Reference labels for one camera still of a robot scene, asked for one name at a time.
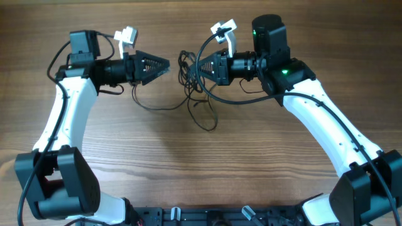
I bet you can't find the black cable bundle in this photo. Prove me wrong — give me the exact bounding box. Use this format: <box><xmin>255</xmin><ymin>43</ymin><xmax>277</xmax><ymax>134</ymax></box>
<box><xmin>177</xmin><ymin>49</ymin><xmax>227</xmax><ymax>132</ymax></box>

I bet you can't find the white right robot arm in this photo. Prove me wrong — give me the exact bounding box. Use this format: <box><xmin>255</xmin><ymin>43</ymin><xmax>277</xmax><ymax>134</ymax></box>
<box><xmin>191</xmin><ymin>14</ymin><xmax>401</xmax><ymax>225</ymax></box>

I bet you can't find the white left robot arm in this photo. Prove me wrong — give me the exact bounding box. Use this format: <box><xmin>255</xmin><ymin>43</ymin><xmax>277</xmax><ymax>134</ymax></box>
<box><xmin>14</xmin><ymin>27</ymin><xmax>170</xmax><ymax>225</ymax></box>

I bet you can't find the black right camera cable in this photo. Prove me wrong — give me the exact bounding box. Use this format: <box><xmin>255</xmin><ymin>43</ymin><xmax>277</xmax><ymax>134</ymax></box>
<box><xmin>194</xmin><ymin>27</ymin><xmax>401</xmax><ymax>226</ymax></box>

